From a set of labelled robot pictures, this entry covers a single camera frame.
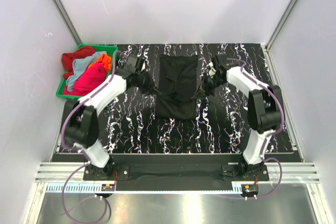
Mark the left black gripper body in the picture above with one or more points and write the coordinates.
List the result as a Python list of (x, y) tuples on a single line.
[(144, 82)]

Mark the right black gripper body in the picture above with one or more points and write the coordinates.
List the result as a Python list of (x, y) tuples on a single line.
[(210, 83)]

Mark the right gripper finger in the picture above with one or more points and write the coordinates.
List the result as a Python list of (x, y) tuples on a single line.
[(199, 94), (202, 89)]

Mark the black t shirt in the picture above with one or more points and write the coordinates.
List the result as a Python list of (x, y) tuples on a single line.
[(177, 86)]

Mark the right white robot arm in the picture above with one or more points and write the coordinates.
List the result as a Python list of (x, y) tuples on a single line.
[(265, 114)]

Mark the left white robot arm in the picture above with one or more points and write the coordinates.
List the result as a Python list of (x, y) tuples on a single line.
[(80, 126)]

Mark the orange t shirt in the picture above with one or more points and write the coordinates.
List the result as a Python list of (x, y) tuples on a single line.
[(105, 60)]

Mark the green plastic bin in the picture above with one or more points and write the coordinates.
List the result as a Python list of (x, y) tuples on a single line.
[(109, 50)]

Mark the black marbled table mat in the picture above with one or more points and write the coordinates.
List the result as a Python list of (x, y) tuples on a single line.
[(129, 124)]

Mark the magenta t shirt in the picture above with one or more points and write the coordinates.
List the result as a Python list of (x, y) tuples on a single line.
[(88, 81)]

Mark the light blue t shirt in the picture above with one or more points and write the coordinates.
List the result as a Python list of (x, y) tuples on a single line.
[(79, 66)]

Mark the dark red t shirt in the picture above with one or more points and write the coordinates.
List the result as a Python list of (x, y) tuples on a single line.
[(68, 58)]

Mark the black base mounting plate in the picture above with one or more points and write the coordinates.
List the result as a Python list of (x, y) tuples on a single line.
[(144, 173)]

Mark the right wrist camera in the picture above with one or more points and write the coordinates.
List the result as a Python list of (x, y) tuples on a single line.
[(214, 65)]

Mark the aluminium rail profile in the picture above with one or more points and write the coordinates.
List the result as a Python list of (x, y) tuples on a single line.
[(291, 172)]

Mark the left corner frame post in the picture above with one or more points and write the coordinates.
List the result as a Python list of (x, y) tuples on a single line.
[(67, 21)]

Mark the corner frame post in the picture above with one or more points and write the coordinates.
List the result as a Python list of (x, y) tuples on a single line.
[(67, 21), (280, 25)]

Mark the right corner frame post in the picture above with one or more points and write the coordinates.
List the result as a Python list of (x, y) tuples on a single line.
[(280, 25)]

